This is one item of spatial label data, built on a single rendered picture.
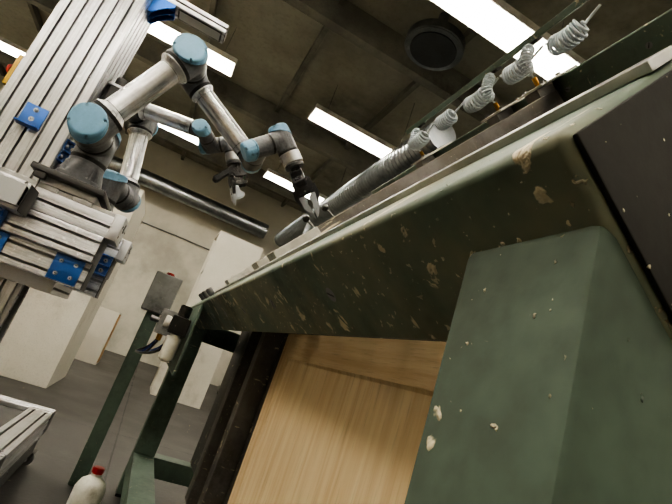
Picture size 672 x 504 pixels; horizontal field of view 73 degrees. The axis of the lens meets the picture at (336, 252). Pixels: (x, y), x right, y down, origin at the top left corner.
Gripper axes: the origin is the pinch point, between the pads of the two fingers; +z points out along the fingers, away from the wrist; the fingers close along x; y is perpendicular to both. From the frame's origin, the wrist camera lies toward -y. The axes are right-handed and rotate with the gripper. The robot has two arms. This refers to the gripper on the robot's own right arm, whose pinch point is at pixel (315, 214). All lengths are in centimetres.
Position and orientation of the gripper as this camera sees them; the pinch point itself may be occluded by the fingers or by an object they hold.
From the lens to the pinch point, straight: 165.3
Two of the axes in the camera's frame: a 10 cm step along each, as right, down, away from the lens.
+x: -9.2, 4.0, 0.3
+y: 0.3, -0.1, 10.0
